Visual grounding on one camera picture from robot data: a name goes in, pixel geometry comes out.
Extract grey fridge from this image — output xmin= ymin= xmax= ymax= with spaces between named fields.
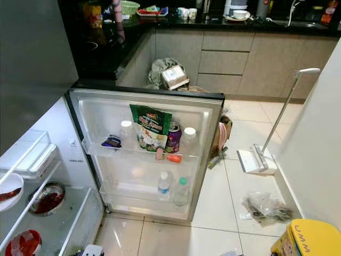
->
xmin=0 ymin=0 xmax=104 ymax=256

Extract open fridge door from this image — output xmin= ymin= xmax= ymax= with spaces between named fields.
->
xmin=67 ymin=87 xmax=225 ymax=222

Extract white plastic container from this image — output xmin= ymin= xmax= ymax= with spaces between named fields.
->
xmin=0 ymin=140 xmax=58 ymax=179

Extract white bowl with sausage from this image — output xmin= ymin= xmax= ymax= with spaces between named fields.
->
xmin=0 ymin=172 xmax=25 ymax=211

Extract steel bowl red food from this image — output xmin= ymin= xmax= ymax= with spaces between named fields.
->
xmin=30 ymin=182 xmax=66 ymax=216

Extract dark blue packet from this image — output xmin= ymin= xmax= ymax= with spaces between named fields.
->
xmin=101 ymin=135 xmax=122 ymax=149

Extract black kitchen counter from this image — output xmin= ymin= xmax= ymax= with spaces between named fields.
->
xmin=59 ymin=0 xmax=341 ymax=81

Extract covered red bowl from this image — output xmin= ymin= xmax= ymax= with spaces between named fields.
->
xmin=19 ymin=229 xmax=56 ymax=256

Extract small bottle white cap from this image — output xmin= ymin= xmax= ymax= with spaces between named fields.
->
xmin=182 ymin=127 xmax=198 ymax=156
xmin=120 ymin=120 xmax=135 ymax=147

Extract orange snack packet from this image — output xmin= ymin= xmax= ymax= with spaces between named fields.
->
xmin=83 ymin=3 xmax=103 ymax=28

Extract green snack bag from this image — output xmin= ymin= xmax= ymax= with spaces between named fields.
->
xmin=129 ymin=104 xmax=173 ymax=153

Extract pink bottle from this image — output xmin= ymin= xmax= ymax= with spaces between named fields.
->
xmin=112 ymin=0 xmax=126 ymax=43

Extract green cloth bag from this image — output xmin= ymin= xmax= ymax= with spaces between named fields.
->
xmin=148 ymin=58 xmax=184 ymax=89

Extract tube with orange cap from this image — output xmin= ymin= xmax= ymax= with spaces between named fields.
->
xmin=155 ymin=149 xmax=183 ymax=163

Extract purple drink can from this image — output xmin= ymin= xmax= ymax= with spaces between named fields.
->
xmin=164 ymin=123 xmax=183 ymax=154

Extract water bottle blue label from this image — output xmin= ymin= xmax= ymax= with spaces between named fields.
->
xmin=158 ymin=172 xmax=172 ymax=202

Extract green bowl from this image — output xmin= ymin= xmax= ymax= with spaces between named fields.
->
xmin=120 ymin=0 xmax=141 ymax=15

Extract small cardboard box white label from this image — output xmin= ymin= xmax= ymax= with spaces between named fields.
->
xmin=161 ymin=64 xmax=191 ymax=90

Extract red tray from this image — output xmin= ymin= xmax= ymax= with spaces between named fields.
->
xmin=137 ymin=5 xmax=168 ymax=17

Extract clear bottle green cap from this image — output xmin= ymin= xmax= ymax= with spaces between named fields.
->
xmin=173 ymin=177 xmax=190 ymax=207

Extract brown hanging cloth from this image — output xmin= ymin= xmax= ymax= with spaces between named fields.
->
xmin=216 ymin=120 xmax=234 ymax=158

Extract white flat mop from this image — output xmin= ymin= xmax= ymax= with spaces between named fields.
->
xmin=237 ymin=68 xmax=321 ymax=175

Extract white bowl on saucer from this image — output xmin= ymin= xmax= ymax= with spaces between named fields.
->
xmin=225 ymin=10 xmax=251 ymax=22

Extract beige kitchen cabinets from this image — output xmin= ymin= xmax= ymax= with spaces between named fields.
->
xmin=116 ymin=29 xmax=340 ymax=99

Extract crumpled clear plastic bag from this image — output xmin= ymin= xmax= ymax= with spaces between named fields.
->
xmin=242 ymin=192 xmax=295 ymax=223

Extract steel kitchen faucet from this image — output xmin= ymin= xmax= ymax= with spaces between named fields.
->
xmin=288 ymin=0 xmax=307 ymax=27

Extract yellow bin black letters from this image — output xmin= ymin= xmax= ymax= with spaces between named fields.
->
xmin=271 ymin=219 xmax=341 ymax=256

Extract red sauce bottle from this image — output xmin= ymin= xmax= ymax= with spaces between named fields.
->
xmin=320 ymin=0 xmax=339 ymax=25

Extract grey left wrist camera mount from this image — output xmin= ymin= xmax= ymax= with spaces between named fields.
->
xmin=83 ymin=244 xmax=104 ymax=256

